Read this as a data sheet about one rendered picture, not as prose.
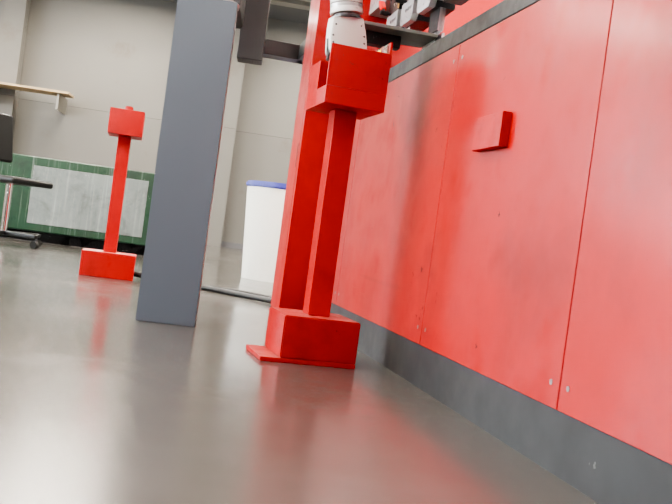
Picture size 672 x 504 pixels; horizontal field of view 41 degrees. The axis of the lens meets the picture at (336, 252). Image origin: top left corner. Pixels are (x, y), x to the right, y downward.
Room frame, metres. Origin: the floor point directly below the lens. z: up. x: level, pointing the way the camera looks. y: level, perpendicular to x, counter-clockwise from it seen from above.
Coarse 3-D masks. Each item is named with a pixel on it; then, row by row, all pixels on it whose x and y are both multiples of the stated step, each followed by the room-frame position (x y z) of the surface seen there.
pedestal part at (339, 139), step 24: (336, 120) 2.30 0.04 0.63; (336, 144) 2.31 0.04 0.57; (336, 168) 2.31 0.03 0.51; (336, 192) 2.31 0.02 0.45; (336, 216) 2.31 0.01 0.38; (312, 240) 2.35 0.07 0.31; (336, 240) 2.32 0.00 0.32; (312, 264) 2.32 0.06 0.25; (336, 264) 2.32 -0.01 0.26; (312, 288) 2.30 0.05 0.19; (312, 312) 2.30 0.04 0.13
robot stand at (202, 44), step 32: (192, 0) 2.69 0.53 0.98; (224, 0) 2.71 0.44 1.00; (192, 32) 2.70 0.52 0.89; (224, 32) 2.71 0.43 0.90; (192, 64) 2.70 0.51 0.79; (224, 64) 2.71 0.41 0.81; (192, 96) 2.70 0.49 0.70; (224, 96) 2.71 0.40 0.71; (192, 128) 2.70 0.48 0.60; (160, 160) 2.69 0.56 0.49; (192, 160) 2.70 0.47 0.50; (160, 192) 2.69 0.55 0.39; (192, 192) 2.70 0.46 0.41; (160, 224) 2.69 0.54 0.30; (192, 224) 2.70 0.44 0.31; (160, 256) 2.69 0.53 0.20; (192, 256) 2.71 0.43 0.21; (160, 288) 2.70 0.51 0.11; (192, 288) 2.71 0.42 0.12; (160, 320) 2.70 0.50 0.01; (192, 320) 2.71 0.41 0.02
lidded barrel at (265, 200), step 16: (256, 192) 5.65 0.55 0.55; (272, 192) 5.59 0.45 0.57; (256, 208) 5.65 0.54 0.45; (272, 208) 5.59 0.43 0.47; (256, 224) 5.64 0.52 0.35; (272, 224) 5.60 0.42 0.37; (256, 240) 5.64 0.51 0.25; (272, 240) 5.60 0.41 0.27; (256, 256) 5.64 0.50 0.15; (272, 256) 5.61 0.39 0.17; (256, 272) 5.64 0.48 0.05; (272, 272) 5.62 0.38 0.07
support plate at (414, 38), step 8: (368, 24) 2.73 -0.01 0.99; (376, 24) 2.73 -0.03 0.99; (384, 24) 2.74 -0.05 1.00; (384, 32) 2.80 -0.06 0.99; (392, 32) 2.79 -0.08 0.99; (400, 32) 2.77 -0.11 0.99; (408, 32) 2.76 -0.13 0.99; (416, 32) 2.76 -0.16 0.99; (424, 32) 2.77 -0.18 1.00; (408, 40) 2.86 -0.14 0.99; (416, 40) 2.85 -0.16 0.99; (424, 40) 2.84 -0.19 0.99; (432, 40) 2.82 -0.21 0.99
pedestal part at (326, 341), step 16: (272, 320) 2.35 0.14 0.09; (288, 320) 2.22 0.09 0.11; (304, 320) 2.23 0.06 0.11; (320, 320) 2.24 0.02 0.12; (336, 320) 2.25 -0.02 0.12; (352, 320) 2.32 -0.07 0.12; (272, 336) 2.32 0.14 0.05; (288, 336) 2.22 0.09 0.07; (304, 336) 2.23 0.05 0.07; (320, 336) 2.24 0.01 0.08; (336, 336) 2.25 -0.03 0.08; (352, 336) 2.26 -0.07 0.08; (256, 352) 2.26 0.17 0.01; (272, 352) 2.29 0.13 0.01; (288, 352) 2.22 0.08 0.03; (304, 352) 2.23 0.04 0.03; (320, 352) 2.24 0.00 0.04; (336, 352) 2.25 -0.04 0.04; (352, 352) 2.26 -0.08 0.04; (352, 368) 2.27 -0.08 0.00
